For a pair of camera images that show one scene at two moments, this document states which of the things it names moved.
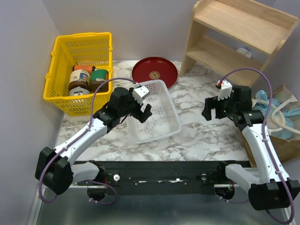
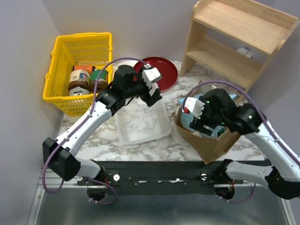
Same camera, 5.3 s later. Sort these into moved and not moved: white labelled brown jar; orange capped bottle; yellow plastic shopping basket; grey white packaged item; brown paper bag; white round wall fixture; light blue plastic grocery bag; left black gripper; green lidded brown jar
Moved: brown paper bag; light blue plastic grocery bag; left black gripper
Not moved: yellow plastic shopping basket; white round wall fixture; green lidded brown jar; grey white packaged item; orange capped bottle; white labelled brown jar
